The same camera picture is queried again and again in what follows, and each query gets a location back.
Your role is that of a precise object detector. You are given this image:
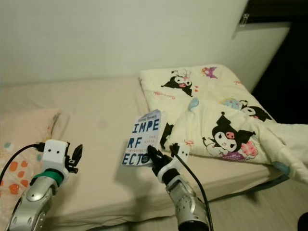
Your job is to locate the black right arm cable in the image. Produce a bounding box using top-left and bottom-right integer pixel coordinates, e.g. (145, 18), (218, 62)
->
(171, 143), (215, 231)

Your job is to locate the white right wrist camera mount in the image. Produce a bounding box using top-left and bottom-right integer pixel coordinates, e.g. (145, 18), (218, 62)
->
(166, 144), (191, 176)

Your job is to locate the white book with blue letters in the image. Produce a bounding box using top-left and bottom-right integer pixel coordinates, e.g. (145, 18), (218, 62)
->
(122, 110), (162, 167)

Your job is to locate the dark window frame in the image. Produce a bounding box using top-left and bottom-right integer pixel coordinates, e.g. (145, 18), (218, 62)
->
(245, 0), (308, 22)

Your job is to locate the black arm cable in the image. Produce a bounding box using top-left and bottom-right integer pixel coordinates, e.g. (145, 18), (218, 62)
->
(171, 143), (215, 231)
(0, 143), (46, 193)

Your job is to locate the beige sheeted mattress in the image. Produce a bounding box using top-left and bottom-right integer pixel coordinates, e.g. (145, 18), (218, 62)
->
(0, 77), (287, 229)

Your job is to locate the pink pillow with coloured dots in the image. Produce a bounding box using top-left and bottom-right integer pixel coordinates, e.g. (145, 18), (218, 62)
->
(0, 108), (62, 231)

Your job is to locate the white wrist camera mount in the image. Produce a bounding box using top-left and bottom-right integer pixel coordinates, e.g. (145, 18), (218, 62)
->
(166, 144), (191, 176)
(42, 140), (69, 175)

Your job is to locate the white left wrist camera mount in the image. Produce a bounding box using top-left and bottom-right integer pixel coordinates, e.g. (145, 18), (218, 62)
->
(42, 140), (69, 175)

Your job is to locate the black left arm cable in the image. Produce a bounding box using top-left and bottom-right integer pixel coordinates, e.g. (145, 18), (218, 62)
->
(0, 143), (46, 193)

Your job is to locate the cream cartoon print blanket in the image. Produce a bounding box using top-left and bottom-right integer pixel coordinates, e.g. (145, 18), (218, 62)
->
(139, 64), (308, 186)

